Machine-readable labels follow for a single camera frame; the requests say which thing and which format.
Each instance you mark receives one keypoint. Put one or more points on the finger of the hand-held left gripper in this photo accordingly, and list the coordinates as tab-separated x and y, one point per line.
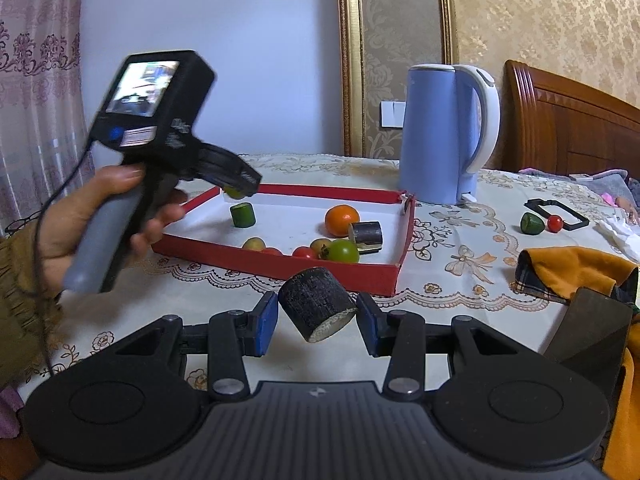
235	165
222	182

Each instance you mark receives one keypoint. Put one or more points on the black eyeglasses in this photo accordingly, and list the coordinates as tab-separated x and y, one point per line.
20	224

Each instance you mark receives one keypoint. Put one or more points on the pink cloth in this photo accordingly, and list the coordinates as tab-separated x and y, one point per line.
612	199

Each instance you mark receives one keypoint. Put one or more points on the small red tomato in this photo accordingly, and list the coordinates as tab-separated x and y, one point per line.
555	223

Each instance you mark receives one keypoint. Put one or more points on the blue electric kettle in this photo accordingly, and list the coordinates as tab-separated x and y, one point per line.
435	140

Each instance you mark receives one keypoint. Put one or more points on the dark olive cloth strip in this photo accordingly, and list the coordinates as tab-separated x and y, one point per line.
590	330

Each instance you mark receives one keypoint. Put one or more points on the orange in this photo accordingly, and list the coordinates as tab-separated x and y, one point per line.
342	220

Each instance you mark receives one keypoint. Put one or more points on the person's left hand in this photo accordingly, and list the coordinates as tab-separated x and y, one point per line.
75	220

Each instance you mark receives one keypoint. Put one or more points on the green cucumber piece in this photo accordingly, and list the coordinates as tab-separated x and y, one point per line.
243	215

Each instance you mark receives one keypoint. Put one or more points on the black rectangular frame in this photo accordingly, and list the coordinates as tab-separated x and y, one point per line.
575	221

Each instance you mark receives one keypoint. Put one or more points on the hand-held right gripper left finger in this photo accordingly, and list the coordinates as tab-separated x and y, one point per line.
267	325

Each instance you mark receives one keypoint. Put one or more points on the orange cloth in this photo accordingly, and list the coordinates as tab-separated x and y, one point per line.
570	265

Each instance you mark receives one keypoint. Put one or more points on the grey blanket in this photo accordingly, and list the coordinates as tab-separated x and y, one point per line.
605	182

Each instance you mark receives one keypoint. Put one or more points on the green fruit piece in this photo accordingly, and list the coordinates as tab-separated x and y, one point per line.
531	223

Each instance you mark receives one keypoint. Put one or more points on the person's left forearm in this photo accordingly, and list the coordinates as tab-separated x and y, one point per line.
22	310

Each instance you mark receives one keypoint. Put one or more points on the white wall switch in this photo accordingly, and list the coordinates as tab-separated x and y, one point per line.
392	114

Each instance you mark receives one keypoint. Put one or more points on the large green tomato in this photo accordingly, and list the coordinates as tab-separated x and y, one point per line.
344	252

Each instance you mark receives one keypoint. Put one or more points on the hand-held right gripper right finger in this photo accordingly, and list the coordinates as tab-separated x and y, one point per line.
367	325

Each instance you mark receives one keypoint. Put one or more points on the gold framed wall panel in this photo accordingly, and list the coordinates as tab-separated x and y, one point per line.
400	50

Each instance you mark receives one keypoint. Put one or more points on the pink patterned curtain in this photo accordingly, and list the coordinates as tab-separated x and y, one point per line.
35	85

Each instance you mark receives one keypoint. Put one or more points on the small white remote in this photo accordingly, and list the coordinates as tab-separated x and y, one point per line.
581	177

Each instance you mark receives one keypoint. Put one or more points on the small yellow-green tomato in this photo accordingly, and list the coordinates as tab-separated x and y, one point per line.
233	192

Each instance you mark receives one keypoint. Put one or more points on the red shallow box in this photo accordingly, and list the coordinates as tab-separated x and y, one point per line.
290	225

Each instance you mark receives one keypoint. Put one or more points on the white tissue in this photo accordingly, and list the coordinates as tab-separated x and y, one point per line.
617	232

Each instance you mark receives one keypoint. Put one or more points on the yellowish brown small fruit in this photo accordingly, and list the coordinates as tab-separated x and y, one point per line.
253	244
319	246

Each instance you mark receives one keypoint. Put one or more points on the cream lace tablecloth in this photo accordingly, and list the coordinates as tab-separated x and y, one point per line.
450	280

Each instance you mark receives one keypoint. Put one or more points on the wooden headboard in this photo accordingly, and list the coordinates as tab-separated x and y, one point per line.
570	120

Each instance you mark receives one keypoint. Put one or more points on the dark eggplant piece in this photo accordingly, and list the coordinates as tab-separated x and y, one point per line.
315	305
366	235

